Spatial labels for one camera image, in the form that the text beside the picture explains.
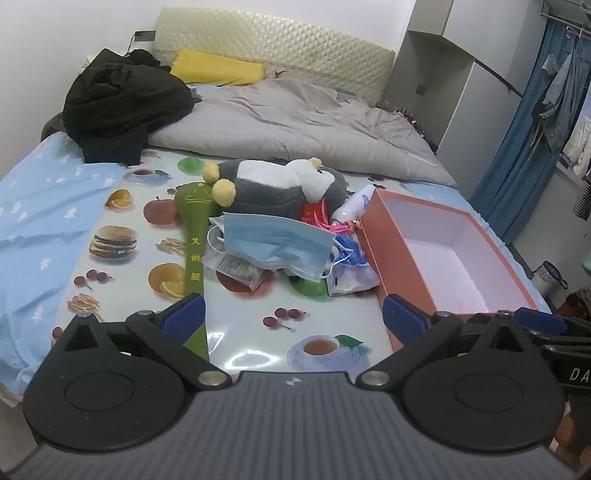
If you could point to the hanging grey striped sweater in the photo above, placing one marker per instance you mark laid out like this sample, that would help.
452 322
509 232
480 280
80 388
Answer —
582 203

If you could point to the white cabinet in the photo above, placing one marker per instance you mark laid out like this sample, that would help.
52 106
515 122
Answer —
461 101

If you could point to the dark red basket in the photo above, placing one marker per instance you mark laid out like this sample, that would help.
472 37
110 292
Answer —
577 304

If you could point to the blue curtain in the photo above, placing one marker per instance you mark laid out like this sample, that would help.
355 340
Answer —
512 184

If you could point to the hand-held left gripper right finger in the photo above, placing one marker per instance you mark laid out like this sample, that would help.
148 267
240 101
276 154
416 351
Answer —
404 318

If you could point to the blue and white plastic bag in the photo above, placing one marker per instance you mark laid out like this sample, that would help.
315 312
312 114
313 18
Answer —
351 277

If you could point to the blue face mask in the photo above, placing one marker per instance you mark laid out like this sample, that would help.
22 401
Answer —
272 240

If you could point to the hanging white jacket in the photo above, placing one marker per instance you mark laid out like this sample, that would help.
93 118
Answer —
577 147

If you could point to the red foil packet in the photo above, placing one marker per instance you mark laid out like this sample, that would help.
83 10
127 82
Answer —
311 213

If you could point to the white printed packet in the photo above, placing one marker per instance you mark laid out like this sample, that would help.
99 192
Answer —
235 270

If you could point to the green fabric massage hammer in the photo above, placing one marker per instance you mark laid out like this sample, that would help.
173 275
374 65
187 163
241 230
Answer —
194 258

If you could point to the hanging denim garment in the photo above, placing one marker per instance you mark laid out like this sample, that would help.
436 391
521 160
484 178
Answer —
563 92

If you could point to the grey duvet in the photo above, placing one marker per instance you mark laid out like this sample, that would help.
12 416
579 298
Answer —
286 124

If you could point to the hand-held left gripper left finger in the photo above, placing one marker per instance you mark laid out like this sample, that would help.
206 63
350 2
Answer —
184 318

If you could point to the grey penguin plush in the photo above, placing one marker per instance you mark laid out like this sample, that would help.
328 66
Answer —
268 194

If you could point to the white trash bin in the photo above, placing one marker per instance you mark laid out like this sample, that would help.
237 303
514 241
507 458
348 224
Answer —
547 281

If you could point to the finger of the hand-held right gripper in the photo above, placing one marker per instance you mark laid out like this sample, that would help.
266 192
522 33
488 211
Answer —
540 321

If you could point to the white spray bottle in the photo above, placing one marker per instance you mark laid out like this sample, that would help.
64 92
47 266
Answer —
353 205

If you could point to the yellow pillow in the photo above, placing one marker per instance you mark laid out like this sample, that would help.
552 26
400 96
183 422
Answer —
217 67

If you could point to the orange cardboard box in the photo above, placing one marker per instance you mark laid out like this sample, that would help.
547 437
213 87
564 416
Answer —
383 249

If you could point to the black clothing pile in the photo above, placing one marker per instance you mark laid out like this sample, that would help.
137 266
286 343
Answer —
124 101

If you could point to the dark power strip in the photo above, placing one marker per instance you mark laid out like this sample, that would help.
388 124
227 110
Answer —
144 35

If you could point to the cream quilted headboard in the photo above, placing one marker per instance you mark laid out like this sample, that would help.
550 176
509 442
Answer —
277 41

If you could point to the row of small bottles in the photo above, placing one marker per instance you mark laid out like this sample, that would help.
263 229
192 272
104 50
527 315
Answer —
408 115

